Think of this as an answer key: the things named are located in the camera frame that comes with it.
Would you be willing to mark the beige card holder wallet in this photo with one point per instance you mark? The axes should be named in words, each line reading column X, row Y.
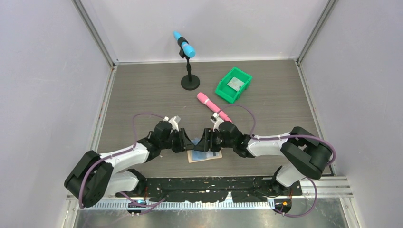
column 198, row 156

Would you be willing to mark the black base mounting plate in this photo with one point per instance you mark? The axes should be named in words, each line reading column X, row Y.
column 212, row 189

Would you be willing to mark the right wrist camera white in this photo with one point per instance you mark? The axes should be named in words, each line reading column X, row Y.
column 216, row 120

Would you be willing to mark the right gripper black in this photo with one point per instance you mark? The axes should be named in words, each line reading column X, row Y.
column 204, row 145

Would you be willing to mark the black microphone stand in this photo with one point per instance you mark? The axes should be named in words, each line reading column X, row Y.
column 189, row 81

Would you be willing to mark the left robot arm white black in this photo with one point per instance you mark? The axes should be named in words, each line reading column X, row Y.
column 98, row 175

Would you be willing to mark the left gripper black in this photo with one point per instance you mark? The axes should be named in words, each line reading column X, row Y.
column 185, row 143

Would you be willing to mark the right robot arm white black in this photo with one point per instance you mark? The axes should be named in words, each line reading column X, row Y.
column 307, row 155

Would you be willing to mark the blue toy microphone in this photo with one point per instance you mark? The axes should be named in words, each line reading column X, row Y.
column 186, row 50

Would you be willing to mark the white VIP card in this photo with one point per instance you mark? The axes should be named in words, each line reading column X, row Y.
column 236, row 84

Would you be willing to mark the pink toy microphone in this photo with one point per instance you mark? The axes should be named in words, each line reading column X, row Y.
column 204, row 99

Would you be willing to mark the aluminium front rail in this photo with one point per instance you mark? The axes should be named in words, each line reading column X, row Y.
column 226, row 204

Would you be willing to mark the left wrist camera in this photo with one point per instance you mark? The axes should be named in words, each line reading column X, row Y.
column 174, row 121

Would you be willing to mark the green plastic bin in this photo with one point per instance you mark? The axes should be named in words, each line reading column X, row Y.
column 227, row 93

